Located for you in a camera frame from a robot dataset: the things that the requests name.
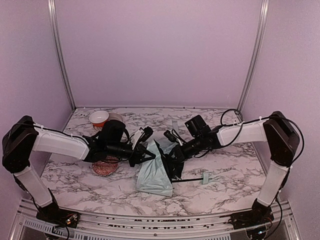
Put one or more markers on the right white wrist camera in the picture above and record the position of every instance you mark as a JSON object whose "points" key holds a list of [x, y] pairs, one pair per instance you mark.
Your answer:
{"points": [[173, 137]]}

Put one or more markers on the orange white bowl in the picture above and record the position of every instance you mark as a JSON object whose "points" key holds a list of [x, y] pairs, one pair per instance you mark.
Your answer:
{"points": [[98, 118]]}

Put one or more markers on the right aluminium frame post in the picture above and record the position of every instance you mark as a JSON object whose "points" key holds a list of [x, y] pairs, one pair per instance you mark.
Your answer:
{"points": [[258, 42]]}

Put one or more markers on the red patterned bowl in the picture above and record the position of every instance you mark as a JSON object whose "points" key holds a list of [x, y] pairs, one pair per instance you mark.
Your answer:
{"points": [[104, 169]]}

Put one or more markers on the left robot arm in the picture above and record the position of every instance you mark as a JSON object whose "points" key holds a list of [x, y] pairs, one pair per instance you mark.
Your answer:
{"points": [[112, 143]]}

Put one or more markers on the left aluminium frame post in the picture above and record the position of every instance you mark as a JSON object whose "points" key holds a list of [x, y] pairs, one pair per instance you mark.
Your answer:
{"points": [[59, 53]]}

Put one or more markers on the mint green folding umbrella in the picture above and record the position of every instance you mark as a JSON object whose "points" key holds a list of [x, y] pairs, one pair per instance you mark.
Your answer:
{"points": [[156, 176]]}

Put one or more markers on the aluminium frame post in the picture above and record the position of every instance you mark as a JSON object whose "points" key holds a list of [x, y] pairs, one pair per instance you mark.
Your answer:
{"points": [[258, 42], [59, 53]]}

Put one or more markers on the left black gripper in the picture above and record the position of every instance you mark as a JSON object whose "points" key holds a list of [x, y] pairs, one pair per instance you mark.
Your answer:
{"points": [[135, 155]]}

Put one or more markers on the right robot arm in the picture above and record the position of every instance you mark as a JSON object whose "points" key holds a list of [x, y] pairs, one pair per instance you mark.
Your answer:
{"points": [[281, 134]]}

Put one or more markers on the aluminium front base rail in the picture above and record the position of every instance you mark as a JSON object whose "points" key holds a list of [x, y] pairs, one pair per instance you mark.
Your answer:
{"points": [[101, 226]]}

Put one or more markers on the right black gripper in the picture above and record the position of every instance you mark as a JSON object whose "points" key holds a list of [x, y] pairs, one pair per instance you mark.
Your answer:
{"points": [[175, 158]]}

